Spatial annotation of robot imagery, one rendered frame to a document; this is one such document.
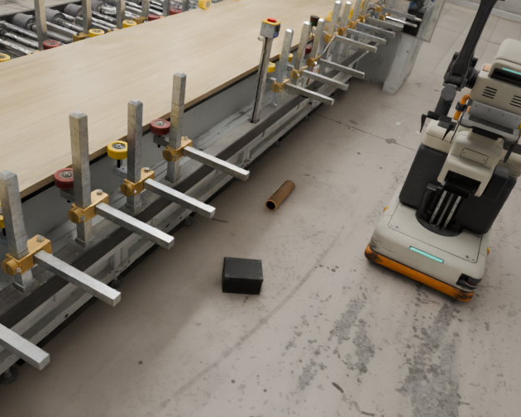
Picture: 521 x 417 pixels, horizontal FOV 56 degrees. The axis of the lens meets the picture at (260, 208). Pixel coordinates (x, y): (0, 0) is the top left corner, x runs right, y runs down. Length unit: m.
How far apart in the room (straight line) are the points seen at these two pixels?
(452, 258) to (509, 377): 0.64
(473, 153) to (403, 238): 0.60
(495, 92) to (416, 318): 1.21
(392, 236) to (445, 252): 0.29
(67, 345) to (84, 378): 0.19
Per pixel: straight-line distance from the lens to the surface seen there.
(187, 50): 2.85
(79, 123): 1.46
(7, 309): 1.57
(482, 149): 2.57
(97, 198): 1.66
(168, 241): 1.52
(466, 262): 2.84
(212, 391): 2.20
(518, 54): 2.40
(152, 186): 1.81
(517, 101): 2.48
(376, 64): 5.67
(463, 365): 2.71
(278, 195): 3.17
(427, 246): 2.82
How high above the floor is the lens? 1.84
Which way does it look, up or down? 36 degrees down
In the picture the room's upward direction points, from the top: 12 degrees clockwise
